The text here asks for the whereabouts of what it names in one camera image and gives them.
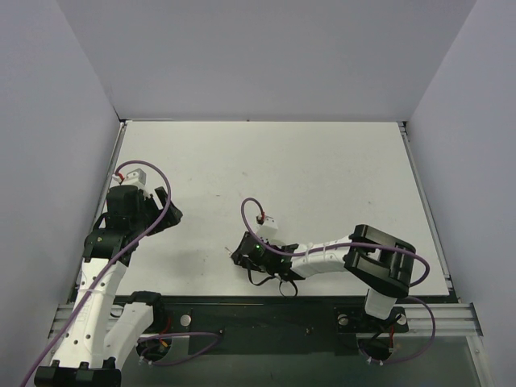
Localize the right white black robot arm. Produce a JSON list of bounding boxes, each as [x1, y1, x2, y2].
[[231, 224, 416, 330]]

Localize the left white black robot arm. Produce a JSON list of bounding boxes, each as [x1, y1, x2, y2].
[[34, 182, 182, 386]]

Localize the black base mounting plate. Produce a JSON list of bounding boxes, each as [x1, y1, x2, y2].
[[149, 296, 409, 356]]

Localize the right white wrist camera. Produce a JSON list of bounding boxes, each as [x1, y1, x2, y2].
[[256, 215, 278, 243]]

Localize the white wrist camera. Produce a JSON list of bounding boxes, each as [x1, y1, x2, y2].
[[256, 215, 278, 243], [123, 169, 147, 190]]

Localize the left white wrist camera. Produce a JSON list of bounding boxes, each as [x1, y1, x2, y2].
[[123, 169, 147, 190]]

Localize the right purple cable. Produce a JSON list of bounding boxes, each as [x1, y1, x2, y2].
[[240, 197, 436, 367]]

